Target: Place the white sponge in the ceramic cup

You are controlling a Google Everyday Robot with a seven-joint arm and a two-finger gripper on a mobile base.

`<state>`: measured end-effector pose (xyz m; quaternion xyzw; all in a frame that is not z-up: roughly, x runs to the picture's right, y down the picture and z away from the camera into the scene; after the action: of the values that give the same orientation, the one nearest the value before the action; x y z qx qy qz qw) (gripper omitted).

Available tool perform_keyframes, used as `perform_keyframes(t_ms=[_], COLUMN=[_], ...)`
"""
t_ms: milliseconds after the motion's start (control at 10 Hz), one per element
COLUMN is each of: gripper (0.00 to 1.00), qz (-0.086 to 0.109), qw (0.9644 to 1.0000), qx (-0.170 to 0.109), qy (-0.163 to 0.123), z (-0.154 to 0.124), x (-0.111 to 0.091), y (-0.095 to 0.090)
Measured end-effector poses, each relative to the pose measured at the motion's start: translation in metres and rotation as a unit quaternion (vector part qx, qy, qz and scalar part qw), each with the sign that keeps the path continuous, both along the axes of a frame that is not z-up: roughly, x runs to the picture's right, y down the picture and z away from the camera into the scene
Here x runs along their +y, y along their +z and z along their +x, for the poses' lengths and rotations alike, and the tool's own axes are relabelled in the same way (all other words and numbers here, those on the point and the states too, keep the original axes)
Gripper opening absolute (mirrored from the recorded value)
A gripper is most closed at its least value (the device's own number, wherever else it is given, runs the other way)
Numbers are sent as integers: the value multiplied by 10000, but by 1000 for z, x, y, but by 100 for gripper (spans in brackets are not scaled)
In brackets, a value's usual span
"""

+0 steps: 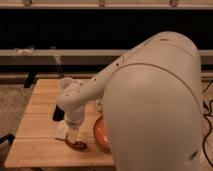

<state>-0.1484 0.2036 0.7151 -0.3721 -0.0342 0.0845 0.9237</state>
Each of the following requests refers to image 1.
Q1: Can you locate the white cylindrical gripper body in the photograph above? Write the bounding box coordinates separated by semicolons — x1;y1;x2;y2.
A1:
65;113;83;142

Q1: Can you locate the white sponge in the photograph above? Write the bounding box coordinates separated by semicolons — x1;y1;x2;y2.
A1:
55;120;68;140

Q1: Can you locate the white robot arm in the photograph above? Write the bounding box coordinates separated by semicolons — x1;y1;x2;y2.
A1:
57;31;203;171

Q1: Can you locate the orange ceramic cup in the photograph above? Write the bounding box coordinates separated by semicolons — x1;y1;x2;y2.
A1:
93;116;110;153

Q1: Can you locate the black rectangular remote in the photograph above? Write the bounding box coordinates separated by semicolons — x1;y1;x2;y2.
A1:
52;106;65;121

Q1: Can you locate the wooden table board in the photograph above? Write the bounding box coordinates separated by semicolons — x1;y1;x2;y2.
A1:
5;79;113;168

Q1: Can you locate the black clamp at table edge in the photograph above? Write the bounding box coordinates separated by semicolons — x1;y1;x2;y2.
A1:
0;133;15;145

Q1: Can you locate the grey horizontal rail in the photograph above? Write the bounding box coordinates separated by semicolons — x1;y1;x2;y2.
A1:
0;49;213;57

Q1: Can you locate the black cable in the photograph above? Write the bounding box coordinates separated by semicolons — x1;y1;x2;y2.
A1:
200;79;213;168

